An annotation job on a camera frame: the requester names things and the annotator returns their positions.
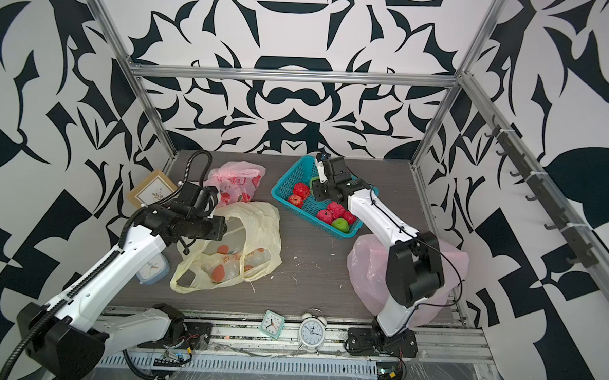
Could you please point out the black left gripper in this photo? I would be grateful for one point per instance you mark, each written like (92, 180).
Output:
(220, 228)

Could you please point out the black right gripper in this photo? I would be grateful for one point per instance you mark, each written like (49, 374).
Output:
(317, 190)

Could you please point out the small dark red apple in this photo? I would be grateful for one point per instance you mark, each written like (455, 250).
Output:
(349, 217)

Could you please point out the smooth red apple with stem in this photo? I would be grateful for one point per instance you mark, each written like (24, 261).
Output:
(296, 200)

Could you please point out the pink plastic bag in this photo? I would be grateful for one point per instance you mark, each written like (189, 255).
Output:
(236, 182)
(367, 265)

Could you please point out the yellow plastic bag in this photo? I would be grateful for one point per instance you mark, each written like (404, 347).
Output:
(250, 250)

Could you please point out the pink plastic bag front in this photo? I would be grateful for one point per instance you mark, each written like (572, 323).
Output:
(367, 265)

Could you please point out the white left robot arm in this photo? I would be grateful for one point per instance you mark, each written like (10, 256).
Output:
(64, 335)

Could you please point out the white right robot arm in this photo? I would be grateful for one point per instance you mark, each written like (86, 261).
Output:
(414, 266)

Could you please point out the teal perforated plastic basket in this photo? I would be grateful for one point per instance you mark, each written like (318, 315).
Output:
(303, 172)

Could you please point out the gold framed picture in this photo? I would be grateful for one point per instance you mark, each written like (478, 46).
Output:
(156, 187)

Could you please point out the light blue round clock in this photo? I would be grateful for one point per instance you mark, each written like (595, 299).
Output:
(154, 270)

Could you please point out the small teal square clock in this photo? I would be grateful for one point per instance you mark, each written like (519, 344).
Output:
(272, 324)

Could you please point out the white twin-bell alarm clock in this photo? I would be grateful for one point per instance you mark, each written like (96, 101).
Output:
(311, 332)

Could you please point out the white slotted cable duct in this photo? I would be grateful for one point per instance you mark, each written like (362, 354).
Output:
(239, 364)

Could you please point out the wall hook rail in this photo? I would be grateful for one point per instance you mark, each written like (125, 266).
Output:
(577, 234)

